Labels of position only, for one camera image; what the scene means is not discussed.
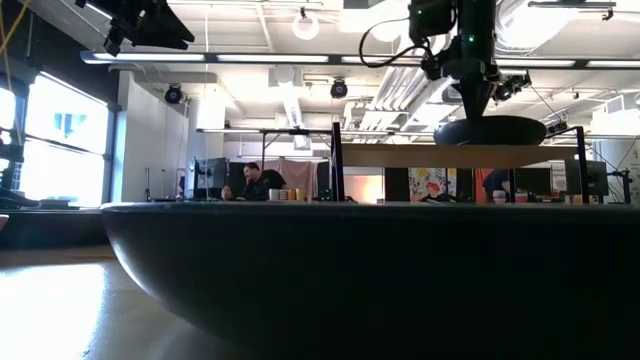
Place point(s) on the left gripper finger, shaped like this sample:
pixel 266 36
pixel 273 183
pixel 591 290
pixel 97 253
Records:
pixel 165 30

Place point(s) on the black equipment silhouette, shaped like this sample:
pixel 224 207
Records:
pixel 10 152

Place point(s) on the black upright panel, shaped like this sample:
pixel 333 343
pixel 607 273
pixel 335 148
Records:
pixel 396 185

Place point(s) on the orange banner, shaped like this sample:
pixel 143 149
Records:
pixel 477 187

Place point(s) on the orange can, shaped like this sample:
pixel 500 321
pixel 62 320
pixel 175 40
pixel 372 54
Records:
pixel 292 195

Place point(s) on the black plastic plate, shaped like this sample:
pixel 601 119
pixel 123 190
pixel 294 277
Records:
pixel 490 132

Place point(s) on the small grey box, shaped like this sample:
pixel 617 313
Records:
pixel 55 203

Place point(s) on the black ceiling spotlight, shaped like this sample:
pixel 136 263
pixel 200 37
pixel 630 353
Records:
pixel 510 89
pixel 557 127
pixel 173 95
pixel 338 90

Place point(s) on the floral pattern banner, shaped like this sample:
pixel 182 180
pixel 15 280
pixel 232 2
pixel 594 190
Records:
pixel 427 187

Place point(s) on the person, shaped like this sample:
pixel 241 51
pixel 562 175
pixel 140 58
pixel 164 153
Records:
pixel 227 192
pixel 260 187
pixel 495 181

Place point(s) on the long LED light bar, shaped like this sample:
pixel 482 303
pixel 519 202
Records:
pixel 272 58

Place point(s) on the black tripod stand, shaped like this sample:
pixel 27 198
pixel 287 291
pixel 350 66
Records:
pixel 626 187

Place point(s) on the black computer monitor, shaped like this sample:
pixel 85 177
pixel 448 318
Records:
pixel 597 177
pixel 532 181
pixel 212 175

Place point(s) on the wooden shelf black legs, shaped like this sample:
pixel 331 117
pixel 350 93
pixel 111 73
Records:
pixel 400 156

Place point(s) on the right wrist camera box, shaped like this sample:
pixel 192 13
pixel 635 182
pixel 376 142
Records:
pixel 430 17

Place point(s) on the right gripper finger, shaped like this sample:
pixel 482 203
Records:
pixel 476 100

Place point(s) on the large dark foreground bowl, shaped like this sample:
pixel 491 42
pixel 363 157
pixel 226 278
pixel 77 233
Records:
pixel 375 280

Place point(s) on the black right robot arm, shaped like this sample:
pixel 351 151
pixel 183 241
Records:
pixel 477 20

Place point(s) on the pale pink curtain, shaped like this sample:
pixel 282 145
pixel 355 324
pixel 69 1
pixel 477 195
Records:
pixel 300 175

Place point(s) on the striped can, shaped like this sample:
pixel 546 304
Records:
pixel 283 195

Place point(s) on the yellow cup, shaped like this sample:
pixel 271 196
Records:
pixel 301 195

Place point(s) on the large bright window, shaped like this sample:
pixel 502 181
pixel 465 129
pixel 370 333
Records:
pixel 65 150

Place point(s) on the black metal frame stand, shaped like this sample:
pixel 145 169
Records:
pixel 240 131

